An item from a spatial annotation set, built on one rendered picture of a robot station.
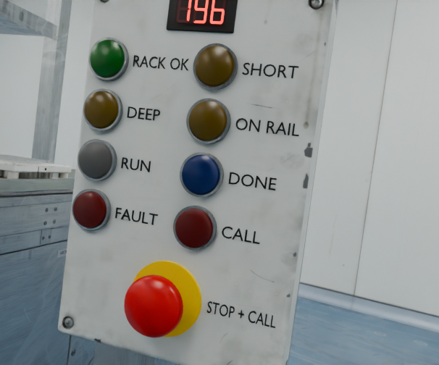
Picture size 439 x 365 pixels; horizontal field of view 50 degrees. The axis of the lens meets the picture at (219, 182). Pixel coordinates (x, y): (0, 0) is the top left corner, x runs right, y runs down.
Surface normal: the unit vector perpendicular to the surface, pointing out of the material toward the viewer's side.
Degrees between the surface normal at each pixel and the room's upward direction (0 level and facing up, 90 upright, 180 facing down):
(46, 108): 90
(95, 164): 92
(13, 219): 90
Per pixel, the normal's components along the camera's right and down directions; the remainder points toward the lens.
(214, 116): -0.24, 0.00
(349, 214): -0.46, -0.01
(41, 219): 0.95, 0.14
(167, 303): 0.13, -0.11
